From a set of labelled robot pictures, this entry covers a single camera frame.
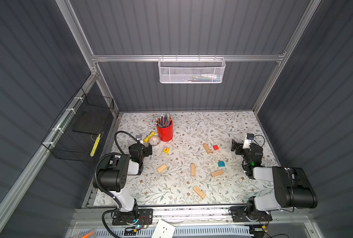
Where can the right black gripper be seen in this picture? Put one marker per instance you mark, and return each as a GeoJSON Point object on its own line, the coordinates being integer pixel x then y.
{"type": "Point", "coordinates": [237, 148]}

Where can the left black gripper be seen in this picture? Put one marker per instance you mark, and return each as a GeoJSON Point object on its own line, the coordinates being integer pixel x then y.
{"type": "Point", "coordinates": [147, 149]}

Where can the wood block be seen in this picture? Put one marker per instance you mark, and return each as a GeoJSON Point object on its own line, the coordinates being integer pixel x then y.
{"type": "Point", "coordinates": [200, 193]}
{"type": "Point", "coordinates": [162, 168]}
{"type": "Point", "coordinates": [207, 148]}
{"type": "Point", "coordinates": [193, 170]}
{"type": "Point", "coordinates": [217, 173]}

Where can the wood block front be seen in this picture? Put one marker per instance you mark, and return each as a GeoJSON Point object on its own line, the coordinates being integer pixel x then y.
{"type": "Point", "coordinates": [200, 193]}

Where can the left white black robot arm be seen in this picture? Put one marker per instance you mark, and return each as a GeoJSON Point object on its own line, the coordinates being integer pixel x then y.
{"type": "Point", "coordinates": [112, 172]}

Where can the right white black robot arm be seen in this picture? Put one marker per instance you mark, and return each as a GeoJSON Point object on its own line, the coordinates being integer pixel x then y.
{"type": "Point", "coordinates": [291, 187]}

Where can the yellow highlighter pen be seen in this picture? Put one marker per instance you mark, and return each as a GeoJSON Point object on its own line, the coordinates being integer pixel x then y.
{"type": "Point", "coordinates": [148, 137]}

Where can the clear tape roll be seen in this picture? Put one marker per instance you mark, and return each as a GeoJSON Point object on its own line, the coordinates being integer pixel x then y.
{"type": "Point", "coordinates": [154, 141]}

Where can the red pencil cup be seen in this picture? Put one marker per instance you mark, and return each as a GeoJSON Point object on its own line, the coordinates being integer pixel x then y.
{"type": "Point", "coordinates": [165, 133]}

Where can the pencils bunch in cup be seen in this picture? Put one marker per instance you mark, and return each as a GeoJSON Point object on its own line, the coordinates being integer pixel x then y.
{"type": "Point", "coordinates": [164, 120]}

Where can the yellow marker in black basket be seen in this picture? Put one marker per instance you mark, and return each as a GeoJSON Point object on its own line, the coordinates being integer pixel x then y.
{"type": "Point", "coordinates": [95, 146]}

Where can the black pad in basket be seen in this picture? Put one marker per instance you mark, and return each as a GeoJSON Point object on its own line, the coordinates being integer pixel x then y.
{"type": "Point", "coordinates": [89, 123]}

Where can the floral table mat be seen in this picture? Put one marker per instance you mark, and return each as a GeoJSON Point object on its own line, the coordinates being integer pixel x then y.
{"type": "Point", "coordinates": [190, 131]}

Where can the white power socket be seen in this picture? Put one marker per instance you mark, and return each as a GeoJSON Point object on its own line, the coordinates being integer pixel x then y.
{"type": "Point", "coordinates": [163, 230]}

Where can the markers in white basket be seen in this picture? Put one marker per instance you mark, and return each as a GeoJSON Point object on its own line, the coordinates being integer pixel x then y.
{"type": "Point", "coordinates": [216, 78]}

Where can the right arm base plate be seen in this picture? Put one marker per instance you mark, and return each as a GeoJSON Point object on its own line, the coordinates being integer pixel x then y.
{"type": "Point", "coordinates": [244, 214]}

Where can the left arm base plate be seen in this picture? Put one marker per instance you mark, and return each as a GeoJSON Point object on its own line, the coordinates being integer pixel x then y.
{"type": "Point", "coordinates": [135, 217]}

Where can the black wire basket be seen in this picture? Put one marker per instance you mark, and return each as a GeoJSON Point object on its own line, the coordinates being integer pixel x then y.
{"type": "Point", "coordinates": [64, 144]}

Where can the white wire mesh basket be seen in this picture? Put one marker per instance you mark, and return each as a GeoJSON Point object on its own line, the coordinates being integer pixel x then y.
{"type": "Point", "coordinates": [174, 70]}

